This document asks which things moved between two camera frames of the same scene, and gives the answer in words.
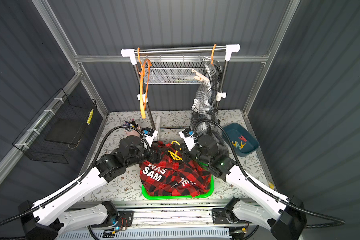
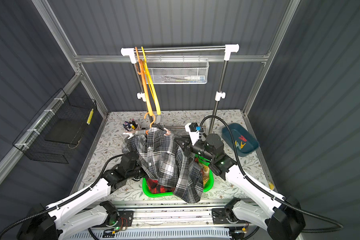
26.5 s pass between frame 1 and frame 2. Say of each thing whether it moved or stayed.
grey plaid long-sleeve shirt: moved
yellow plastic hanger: moved
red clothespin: stayed
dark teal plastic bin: stayed
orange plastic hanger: moved
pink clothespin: moved
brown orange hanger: moved
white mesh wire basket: stayed
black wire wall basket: stayed
